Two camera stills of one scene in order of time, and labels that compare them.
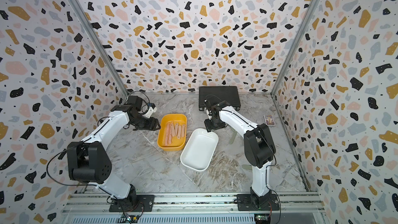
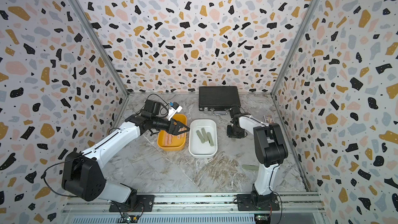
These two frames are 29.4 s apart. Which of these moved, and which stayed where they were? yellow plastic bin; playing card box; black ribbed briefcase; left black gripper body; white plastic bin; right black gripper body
Moved: right black gripper body; white plastic bin; left black gripper body
Stayed: playing card box; black ribbed briefcase; yellow plastic bin
